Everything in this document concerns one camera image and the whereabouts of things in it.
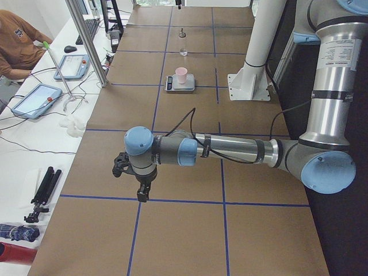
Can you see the near blue teach pendant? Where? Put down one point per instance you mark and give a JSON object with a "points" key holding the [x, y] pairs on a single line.
{"points": [[38, 101]]}

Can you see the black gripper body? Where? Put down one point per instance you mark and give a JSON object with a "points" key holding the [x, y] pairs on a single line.
{"points": [[145, 179]]}

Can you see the black folded tripod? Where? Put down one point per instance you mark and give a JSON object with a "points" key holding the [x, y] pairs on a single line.
{"points": [[43, 194]]}

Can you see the red cylinder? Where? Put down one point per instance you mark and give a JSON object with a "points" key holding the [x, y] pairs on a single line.
{"points": [[15, 254]]}

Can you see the black computer mouse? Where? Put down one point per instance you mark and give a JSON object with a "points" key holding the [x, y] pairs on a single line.
{"points": [[70, 48]]}

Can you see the aluminium frame post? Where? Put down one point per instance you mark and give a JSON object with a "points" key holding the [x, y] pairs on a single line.
{"points": [[87, 42]]}

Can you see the crumpled white tissue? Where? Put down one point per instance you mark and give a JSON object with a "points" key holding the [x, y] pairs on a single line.
{"points": [[74, 126]]}

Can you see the black computer keyboard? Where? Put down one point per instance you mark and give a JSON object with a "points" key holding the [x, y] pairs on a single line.
{"points": [[92, 27]]}

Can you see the person in brown shirt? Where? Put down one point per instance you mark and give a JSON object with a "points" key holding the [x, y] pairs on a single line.
{"points": [[19, 54]]}

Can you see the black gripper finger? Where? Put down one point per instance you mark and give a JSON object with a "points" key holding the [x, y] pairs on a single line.
{"points": [[121, 164], [143, 192]]}

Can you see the glass sauce dispenser bottle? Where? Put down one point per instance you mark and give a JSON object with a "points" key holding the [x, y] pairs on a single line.
{"points": [[182, 43]]}

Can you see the blue teach pendant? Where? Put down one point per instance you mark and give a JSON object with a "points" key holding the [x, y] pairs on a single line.
{"points": [[74, 67], [38, 101]]}

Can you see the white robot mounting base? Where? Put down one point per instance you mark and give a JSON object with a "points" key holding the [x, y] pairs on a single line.
{"points": [[250, 83]]}

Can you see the blue patterned bundle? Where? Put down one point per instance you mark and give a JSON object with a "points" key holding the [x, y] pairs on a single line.
{"points": [[19, 233]]}

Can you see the silver digital kitchen scale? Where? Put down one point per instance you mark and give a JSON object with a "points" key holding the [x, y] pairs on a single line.
{"points": [[172, 84]]}

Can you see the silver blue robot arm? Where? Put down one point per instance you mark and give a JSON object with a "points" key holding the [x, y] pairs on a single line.
{"points": [[319, 157]]}

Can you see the metal rod with green tip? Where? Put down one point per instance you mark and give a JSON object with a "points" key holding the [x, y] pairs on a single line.
{"points": [[72, 97]]}

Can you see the pink paper cup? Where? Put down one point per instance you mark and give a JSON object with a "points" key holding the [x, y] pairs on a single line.
{"points": [[181, 73]]}

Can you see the far blue teach pendant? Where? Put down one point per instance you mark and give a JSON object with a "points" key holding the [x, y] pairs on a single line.
{"points": [[74, 67]]}

